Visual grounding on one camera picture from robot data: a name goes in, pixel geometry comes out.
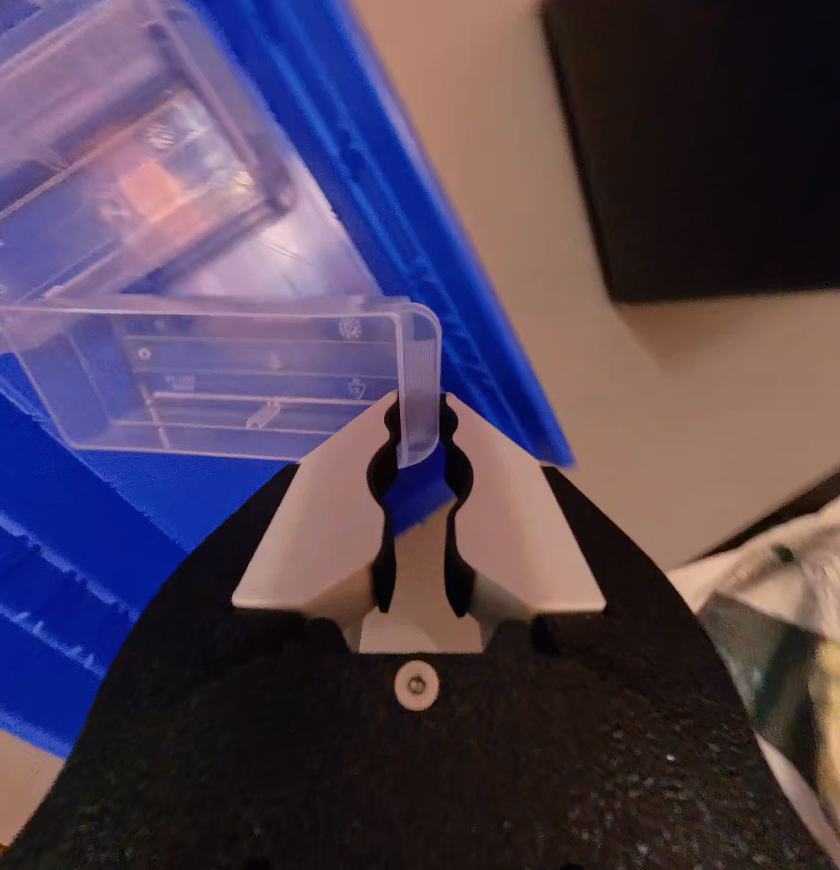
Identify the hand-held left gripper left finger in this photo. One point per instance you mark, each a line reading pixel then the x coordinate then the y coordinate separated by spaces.
pixel 311 544

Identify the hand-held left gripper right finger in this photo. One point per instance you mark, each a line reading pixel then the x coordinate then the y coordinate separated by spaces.
pixel 528 544

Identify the clear plastic drawer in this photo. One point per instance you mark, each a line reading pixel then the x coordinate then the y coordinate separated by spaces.
pixel 222 380
pixel 154 170

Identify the large shallow blue bin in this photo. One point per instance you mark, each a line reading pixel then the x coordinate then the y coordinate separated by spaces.
pixel 120 544

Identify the black drawer cabinet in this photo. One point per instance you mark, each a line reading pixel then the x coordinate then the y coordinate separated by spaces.
pixel 719 136

